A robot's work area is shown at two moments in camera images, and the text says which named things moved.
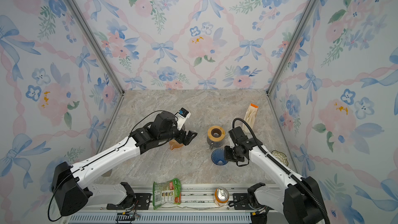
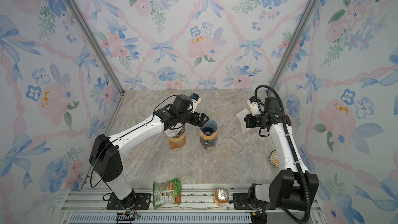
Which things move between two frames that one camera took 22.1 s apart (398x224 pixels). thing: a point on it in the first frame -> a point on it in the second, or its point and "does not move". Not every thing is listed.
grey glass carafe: x=213 y=144 -> x=207 y=143
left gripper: x=182 y=139 -> x=202 y=119
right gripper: x=227 y=155 -> x=249 y=119
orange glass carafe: x=174 y=143 does not move
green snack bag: x=167 y=192 does not move
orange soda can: x=221 y=196 does not move
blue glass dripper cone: x=218 y=156 -> x=209 y=127
